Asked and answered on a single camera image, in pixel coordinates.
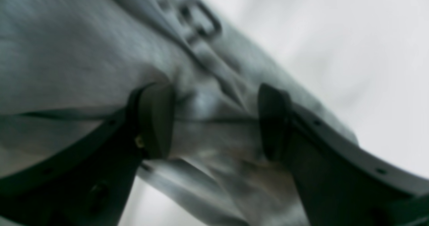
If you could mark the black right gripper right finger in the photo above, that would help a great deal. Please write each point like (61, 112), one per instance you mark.
(338, 183)

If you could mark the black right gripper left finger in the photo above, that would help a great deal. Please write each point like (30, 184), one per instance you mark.
(88, 184)

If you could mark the grey T-shirt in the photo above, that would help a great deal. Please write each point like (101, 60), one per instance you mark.
(67, 65)

